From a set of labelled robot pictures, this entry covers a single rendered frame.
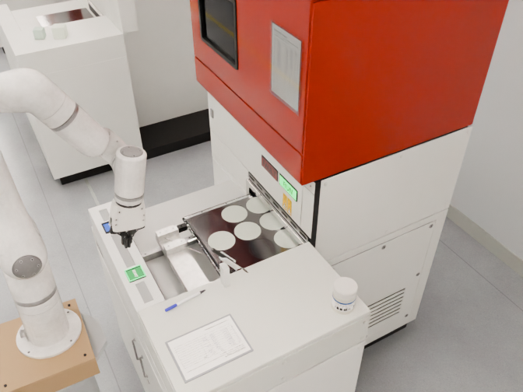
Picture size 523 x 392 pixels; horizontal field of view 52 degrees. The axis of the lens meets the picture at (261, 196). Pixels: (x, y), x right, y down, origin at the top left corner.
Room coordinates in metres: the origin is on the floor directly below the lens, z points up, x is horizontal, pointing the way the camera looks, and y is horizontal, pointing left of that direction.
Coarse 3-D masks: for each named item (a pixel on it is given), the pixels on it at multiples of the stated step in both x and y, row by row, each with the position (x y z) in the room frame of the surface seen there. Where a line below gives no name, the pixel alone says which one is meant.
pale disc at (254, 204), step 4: (248, 200) 1.62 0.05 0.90; (252, 200) 1.62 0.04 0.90; (256, 200) 1.62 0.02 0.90; (260, 200) 1.62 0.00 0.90; (248, 204) 1.59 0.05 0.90; (252, 204) 1.59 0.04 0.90; (256, 204) 1.59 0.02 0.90; (260, 204) 1.59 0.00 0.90; (264, 204) 1.59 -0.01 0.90; (248, 208) 1.56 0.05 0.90; (252, 208) 1.56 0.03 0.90; (256, 208) 1.56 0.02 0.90; (260, 208) 1.56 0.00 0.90; (264, 208) 1.56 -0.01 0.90; (268, 208) 1.56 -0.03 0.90; (256, 212) 1.54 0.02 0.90; (260, 212) 1.54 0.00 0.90
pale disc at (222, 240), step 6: (216, 234) 1.42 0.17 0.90; (222, 234) 1.42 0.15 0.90; (228, 234) 1.42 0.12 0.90; (210, 240) 1.39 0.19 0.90; (216, 240) 1.39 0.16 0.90; (222, 240) 1.39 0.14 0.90; (228, 240) 1.39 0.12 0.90; (234, 240) 1.39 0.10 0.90; (210, 246) 1.36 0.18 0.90; (216, 246) 1.36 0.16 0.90; (222, 246) 1.36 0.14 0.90; (228, 246) 1.36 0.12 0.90
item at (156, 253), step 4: (188, 236) 1.46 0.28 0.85; (192, 236) 1.46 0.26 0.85; (188, 244) 1.44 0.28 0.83; (156, 248) 1.40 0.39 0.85; (148, 252) 1.38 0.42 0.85; (152, 252) 1.38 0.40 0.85; (156, 252) 1.38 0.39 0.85; (160, 252) 1.39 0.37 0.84; (144, 256) 1.36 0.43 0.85; (148, 256) 1.36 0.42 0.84; (152, 256) 1.37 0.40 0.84; (156, 256) 1.38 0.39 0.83; (160, 256) 1.38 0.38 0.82; (148, 260) 1.36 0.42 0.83
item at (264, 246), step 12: (228, 204) 1.59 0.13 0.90; (240, 204) 1.59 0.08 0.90; (204, 216) 1.52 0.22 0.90; (216, 216) 1.52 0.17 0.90; (252, 216) 1.52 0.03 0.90; (204, 228) 1.45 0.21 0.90; (216, 228) 1.45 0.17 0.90; (228, 228) 1.45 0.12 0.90; (264, 228) 1.45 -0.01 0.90; (204, 240) 1.39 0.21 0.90; (240, 240) 1.39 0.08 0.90; (252, 240) 1.39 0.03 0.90; (264, 240) 1.39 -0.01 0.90; (228, 252) 1.33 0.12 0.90; (240, 252) 1.33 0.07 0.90; (252, 252) 1.33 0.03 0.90; (264, 252) 1.33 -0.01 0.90; (276, 252) 1.33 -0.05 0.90; (240, 264) 1.27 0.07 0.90
